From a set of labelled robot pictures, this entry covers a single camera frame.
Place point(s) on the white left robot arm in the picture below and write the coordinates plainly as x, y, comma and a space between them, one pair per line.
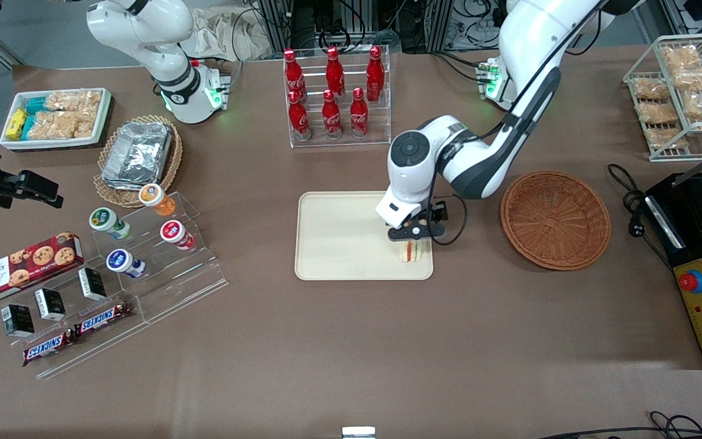
534, 61

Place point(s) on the teal snack packet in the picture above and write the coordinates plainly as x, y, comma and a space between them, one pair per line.
35, 105
28, 127

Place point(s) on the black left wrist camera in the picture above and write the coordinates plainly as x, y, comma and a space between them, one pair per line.
440, 211

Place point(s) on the crumpled beige cloth bag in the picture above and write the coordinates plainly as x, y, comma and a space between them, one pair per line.
223, 33

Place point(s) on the black aluminium equipment frame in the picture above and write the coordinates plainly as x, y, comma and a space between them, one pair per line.
278, 24

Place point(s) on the white rectangular snack bin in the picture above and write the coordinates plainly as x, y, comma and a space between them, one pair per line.
106, 107

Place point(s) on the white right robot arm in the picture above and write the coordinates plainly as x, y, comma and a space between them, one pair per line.
174, 79

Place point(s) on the clear acrylic bottle rack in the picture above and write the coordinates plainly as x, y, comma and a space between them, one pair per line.
381, 131

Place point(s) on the yellow snack packet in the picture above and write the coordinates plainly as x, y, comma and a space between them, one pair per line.
16, 125

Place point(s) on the black yellow control box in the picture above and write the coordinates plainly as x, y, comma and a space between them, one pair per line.
692, 244

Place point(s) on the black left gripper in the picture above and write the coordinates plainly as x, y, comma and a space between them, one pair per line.
438, 213

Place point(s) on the clear acrylic stepped stand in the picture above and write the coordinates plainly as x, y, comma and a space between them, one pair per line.
174, 286

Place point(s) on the red cola bottle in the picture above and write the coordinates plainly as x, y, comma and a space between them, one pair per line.
293, 76
375, 73
331, 119
359, 116
298, 119
334, 73

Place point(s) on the orange lid yogurt cup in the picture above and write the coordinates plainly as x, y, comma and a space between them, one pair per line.
155, 198

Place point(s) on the beige plastic tray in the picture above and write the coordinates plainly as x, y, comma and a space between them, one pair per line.
339, 238

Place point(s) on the red Walkers cookie box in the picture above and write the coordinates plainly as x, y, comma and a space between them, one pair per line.
22, 268

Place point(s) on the small black box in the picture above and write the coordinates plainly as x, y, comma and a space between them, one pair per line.
92, 283
51, 303
19, 320

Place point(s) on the red emergency stop button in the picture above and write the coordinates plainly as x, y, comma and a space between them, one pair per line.
692, 281

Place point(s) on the red lid yogurt cup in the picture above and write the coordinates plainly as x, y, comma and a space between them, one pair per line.
174, 233

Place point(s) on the brown round wicker basket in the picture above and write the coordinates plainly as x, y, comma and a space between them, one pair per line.
555, 219

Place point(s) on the blue lid yogurt cup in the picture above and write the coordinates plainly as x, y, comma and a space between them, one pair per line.
120, 262

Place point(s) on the stacked aluminium foil containers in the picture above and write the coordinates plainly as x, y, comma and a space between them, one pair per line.
138, 152

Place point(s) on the light tan wicker basket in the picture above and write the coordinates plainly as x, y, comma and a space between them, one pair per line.
171, 164

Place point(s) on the clear rice cracker bag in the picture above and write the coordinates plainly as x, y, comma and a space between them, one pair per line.
77, 100
61, 125

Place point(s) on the green lid yogurt cup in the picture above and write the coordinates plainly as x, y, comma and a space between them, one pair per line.
106, 221

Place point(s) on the Snickers chocolate bar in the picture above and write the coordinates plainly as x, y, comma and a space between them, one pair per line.
46, 347
101, 319

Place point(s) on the triangular sandwich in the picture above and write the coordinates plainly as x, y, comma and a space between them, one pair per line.
415, 252

